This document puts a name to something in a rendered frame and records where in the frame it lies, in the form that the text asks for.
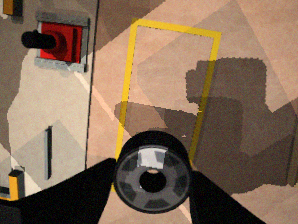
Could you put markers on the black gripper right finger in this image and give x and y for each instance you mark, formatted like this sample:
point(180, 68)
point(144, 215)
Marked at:
point(209, 204)

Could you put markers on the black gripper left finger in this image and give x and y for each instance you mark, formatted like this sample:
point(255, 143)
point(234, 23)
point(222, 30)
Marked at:
point(80, 199)

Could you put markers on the cream flat plate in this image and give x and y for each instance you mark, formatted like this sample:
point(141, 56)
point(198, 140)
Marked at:
point(44, 103)

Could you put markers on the yellow rectangular outline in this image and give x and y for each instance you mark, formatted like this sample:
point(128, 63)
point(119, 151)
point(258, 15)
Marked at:
point(129, 60)

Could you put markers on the black tyre with grey hub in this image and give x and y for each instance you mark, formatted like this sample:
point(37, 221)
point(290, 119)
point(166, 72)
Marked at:
point(153, 193)

